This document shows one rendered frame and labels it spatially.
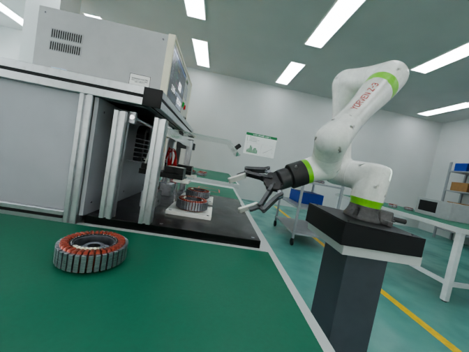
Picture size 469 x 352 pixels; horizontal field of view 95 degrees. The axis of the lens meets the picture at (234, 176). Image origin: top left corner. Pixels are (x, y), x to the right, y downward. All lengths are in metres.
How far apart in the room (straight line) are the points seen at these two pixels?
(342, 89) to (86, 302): 1.09
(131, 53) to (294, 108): 6.05
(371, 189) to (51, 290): 1.02
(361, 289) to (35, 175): 1.18
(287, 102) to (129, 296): 6.43
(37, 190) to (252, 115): 5.86
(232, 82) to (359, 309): 5.96
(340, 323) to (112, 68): 1.26
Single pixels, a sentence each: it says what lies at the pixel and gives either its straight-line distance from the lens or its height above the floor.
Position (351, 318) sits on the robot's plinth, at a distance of 1.18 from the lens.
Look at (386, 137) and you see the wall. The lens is 7.95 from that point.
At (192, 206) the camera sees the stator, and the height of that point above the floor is 0.80.
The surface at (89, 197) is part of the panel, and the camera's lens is 0.68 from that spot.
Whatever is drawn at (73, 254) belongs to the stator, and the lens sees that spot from 0.44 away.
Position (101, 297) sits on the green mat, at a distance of 0.40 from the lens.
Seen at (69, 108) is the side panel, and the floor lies 1.03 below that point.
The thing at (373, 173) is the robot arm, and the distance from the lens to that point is 1.06.
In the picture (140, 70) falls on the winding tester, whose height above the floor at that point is 1.20.
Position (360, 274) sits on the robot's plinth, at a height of 0.61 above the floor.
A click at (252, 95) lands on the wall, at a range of 6.44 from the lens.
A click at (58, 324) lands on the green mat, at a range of 0.37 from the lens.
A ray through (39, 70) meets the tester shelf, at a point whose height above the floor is 1.10.
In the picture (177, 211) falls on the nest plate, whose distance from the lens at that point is 0.73.
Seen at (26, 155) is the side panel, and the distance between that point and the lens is 0.74.
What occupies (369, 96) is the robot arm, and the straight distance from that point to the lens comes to 0.90.
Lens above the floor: 0.97
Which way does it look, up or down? 3 degrees down
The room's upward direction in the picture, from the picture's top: 10 degrees clockwise
